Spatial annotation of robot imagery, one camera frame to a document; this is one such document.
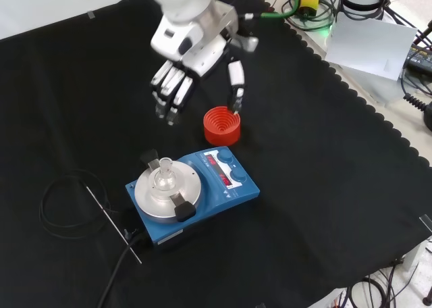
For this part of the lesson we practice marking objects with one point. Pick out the black power adapter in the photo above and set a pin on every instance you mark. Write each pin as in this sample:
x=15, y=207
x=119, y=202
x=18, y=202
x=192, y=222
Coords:
x=418, y=56

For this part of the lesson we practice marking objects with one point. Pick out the black cloth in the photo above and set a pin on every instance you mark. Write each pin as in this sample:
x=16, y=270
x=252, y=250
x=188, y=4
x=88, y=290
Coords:
x=303, y=173

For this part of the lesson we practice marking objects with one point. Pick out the heater with blue base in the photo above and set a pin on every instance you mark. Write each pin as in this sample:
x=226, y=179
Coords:
x=236, y=190

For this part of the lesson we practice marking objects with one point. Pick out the thin metal probe rod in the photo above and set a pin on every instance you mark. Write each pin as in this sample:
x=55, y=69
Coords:
x=113, y=223

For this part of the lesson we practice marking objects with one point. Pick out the pale board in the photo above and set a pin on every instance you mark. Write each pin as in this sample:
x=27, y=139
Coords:
x=368, y=44

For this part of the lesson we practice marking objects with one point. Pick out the grey tape strip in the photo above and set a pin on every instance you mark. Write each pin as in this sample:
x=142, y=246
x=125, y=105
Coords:
x=90, y=15
x=426, y=222

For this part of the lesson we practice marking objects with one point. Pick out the clear round-bottom flask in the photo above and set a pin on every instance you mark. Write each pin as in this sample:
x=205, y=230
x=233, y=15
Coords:
x=164, y=181

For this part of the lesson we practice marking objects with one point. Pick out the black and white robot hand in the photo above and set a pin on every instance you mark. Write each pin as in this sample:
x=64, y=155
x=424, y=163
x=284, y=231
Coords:
x=202, y=56

